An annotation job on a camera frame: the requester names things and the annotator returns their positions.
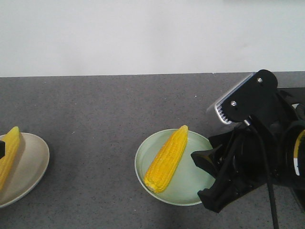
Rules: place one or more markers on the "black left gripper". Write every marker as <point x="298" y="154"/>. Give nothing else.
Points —
<point x="2" y="148"/>

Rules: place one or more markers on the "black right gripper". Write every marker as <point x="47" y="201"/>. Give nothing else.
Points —
<point x="266" y="148"/>

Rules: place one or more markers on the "corn cob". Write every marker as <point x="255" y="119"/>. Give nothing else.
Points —
<point x="162" y="169"/>
<point x="12" y="143"/>

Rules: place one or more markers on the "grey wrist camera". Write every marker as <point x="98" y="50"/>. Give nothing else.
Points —
<point x="245" y="98"/>

